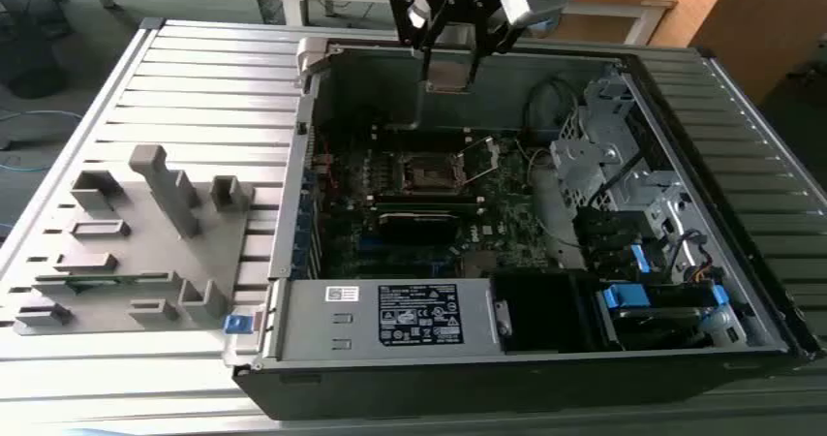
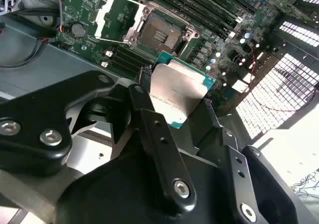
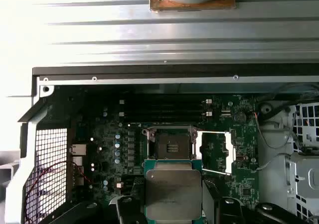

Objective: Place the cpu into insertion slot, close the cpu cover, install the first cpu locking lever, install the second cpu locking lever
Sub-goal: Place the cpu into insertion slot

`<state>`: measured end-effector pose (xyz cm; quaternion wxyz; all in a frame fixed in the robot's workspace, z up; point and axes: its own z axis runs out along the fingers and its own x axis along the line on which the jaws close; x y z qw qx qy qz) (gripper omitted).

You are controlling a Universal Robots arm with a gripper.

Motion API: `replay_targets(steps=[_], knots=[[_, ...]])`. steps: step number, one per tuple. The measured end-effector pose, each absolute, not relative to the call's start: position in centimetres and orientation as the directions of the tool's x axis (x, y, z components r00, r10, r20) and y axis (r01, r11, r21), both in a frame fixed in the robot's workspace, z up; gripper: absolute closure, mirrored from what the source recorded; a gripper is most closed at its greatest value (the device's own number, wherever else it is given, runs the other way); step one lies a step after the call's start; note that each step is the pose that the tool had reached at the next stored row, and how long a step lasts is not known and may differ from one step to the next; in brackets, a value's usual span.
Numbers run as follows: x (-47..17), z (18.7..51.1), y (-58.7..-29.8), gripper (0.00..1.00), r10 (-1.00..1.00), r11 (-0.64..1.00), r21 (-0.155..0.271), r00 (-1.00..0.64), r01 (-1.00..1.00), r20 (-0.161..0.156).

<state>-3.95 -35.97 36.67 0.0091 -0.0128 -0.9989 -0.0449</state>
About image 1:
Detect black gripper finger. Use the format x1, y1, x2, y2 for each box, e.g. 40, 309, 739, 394
468, 0, 517, 88
389, 0, 447, 93

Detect silver CPU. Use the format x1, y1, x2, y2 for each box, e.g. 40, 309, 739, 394
424, 61, 477, 94

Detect metal socket cover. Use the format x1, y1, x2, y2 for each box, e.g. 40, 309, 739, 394
455, 137, 503, 185

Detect CPU socket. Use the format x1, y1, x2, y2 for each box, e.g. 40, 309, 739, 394
393, 149, 471, 198

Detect silver metal drive cage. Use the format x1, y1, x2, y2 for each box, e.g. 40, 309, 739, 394
548, 65, 696, 243

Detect green RAM stick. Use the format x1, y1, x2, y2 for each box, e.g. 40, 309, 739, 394
35, 271, 173, 296
373, 192, 483, 210

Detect green motherboard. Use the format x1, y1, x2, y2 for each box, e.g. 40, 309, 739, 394
309, 125, 583, 280

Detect wooden cabinet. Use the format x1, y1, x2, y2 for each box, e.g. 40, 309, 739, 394
648, 0, 827, 106

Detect graphics card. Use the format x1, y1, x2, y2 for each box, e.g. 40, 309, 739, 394
377, 211, 461, 247

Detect silver chipset heat sink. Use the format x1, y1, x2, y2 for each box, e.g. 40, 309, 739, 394
461, 251, 499, 276

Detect blue plastic clip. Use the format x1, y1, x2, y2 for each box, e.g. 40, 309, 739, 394
627, 243, 652, 273

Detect hard disk in blue carrier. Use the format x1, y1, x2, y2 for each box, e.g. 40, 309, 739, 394
597, 282, 731, 353

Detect black waste bin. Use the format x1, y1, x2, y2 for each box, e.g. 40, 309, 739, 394
0, 38, 71, 101

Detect grey parts rack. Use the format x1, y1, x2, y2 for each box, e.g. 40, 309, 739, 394
12, 143, 259, 336

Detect grey power supply unit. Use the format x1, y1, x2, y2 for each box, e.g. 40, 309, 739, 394
276, 278, 503, 359

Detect black PC case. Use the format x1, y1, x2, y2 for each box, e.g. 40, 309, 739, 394
223, 36, 827, 422

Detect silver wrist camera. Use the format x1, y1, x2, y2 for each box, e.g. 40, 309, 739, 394
407, 0, 433, 29
496, 0, 573, 38

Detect thick black cable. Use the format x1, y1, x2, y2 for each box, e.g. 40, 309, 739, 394
523, 75, 587, 144

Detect multicoloured power wires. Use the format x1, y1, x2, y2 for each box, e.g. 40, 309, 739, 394
683, 256, 724, 285

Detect blue network cable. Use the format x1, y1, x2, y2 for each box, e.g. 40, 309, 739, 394
0, 109, 85, 173

